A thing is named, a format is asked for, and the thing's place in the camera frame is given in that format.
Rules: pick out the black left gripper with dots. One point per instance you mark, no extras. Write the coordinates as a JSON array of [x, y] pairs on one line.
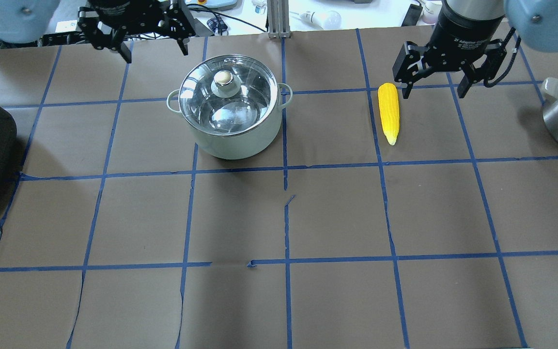
[[125, 15]]

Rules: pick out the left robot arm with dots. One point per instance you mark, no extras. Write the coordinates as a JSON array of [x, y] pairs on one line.
[[24, 21]]

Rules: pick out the aluminium frame post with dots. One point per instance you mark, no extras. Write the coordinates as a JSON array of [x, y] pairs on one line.
[[277, 17]]

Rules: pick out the glass pot lid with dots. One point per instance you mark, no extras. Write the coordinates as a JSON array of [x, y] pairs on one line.
[[228, 95]]

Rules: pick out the black power adapter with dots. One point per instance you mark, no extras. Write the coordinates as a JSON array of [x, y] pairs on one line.
[[412, 15]]

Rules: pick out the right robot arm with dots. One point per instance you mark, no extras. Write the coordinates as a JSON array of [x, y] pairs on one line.
[[535, 22]]

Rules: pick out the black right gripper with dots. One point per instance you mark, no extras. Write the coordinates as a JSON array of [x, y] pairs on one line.
[[460, 30]]

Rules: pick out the pale green cooking pot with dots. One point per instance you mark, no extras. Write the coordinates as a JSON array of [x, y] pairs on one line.
[[245, 145]]

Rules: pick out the yellow toy corn cob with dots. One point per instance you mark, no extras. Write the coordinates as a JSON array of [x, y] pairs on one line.
[[389, 111]]

